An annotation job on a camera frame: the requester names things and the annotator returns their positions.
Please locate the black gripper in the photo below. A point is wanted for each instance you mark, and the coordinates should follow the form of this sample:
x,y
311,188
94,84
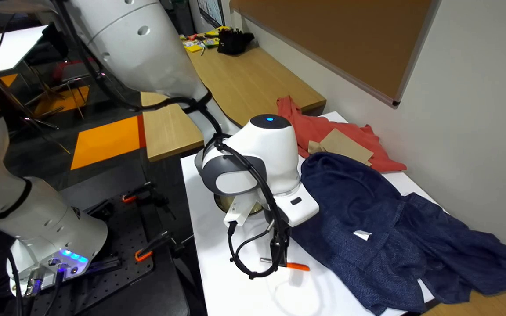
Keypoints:
x,y
280,228

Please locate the orange and white pen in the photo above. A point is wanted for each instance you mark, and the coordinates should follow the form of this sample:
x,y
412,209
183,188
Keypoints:
x,y
297,267

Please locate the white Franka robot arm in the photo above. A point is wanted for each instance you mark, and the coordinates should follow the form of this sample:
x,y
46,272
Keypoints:
x,y
271,151

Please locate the golden metal bowl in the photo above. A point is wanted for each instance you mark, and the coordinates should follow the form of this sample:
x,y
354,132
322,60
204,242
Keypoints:
x,y
225,204

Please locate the white connector plate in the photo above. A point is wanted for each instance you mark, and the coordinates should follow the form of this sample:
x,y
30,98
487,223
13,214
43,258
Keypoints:
x,y
238,213

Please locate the dark blue bathrobe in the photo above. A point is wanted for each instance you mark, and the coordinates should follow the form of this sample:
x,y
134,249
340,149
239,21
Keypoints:
x,y
369,234

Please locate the black robot stand top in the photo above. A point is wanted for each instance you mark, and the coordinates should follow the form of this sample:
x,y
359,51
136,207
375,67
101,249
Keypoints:
x,y
166,292

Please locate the brown cardboard piece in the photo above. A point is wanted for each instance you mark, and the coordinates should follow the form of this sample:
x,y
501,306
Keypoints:
x,y
341,146

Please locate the red cloth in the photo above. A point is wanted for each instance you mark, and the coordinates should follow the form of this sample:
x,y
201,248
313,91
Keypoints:
x,y
317,128

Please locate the orange black bar clamp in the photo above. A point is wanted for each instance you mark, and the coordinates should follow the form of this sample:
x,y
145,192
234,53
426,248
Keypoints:
x,y
146,253
131,197

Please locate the small light wooden board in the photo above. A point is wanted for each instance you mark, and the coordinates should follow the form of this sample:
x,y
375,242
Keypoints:
x,y
171,132

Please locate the long wooden table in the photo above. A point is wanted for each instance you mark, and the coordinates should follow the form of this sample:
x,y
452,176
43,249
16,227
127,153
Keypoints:
x,y
254,81

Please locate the large orange floor mat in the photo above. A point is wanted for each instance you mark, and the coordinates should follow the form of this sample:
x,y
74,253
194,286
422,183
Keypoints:
x,y
106,141

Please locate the black fabric bundle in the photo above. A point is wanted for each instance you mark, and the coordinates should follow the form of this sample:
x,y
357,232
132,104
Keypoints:
x,y
236,42

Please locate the cork pin board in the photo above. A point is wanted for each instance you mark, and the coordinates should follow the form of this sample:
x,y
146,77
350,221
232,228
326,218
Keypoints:
x,y
334,35

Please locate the black tripod stand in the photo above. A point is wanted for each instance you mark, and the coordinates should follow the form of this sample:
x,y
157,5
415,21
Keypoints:
x,y
43,120

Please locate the white flat panel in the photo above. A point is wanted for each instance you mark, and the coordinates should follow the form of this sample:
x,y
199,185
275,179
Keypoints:
x,y
16,46

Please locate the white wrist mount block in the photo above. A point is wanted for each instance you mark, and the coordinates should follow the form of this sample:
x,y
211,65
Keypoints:
x,y
303,204

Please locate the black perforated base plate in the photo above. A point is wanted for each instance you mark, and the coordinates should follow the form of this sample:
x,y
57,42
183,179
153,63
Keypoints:
x,y
118,274

